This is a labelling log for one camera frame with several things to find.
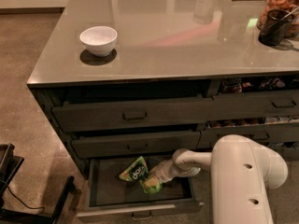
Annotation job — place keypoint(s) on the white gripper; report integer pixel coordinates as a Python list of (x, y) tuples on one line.
[(163, 172)]

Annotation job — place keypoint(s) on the green rice chip bag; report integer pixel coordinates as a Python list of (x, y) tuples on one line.
[(138, 172)]

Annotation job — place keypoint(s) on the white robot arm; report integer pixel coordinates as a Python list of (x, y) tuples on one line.
[(241, 171)]

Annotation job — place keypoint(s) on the open bottom left drawer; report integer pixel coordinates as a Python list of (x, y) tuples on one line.
[(110, 198)]

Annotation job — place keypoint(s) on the middle left drawer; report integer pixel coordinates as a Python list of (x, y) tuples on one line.
[(138, 143)]

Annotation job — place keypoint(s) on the top left drawer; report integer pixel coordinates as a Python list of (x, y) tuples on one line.
[(131, 114)]

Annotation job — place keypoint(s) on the grey kitchen island counter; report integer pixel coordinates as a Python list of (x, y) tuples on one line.
[(165, 49)]

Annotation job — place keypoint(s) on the snack packets in top drawer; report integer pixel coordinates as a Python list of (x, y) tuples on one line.
[(249, 84)]

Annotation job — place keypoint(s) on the middle right drawer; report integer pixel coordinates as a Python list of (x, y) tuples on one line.
[(262, 133)]

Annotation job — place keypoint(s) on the snacks in middle drawer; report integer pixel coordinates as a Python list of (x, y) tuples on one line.
[(252, 121)]

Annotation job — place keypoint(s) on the bottom right drawer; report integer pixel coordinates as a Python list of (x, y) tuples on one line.
[(289, 151)]

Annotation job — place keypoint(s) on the top right drawer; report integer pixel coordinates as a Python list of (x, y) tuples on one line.
[(258, 104)]

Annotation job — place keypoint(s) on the white ceramic bowl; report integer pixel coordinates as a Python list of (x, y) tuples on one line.
[(99, 40)]

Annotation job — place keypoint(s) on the black mesh cup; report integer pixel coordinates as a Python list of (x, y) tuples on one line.
[(275, 27)]

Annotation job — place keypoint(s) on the glass jar of nuts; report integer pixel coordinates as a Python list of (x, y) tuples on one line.
[(286, 5)]

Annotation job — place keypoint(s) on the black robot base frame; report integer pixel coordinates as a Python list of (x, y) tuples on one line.
[(10, 164)]

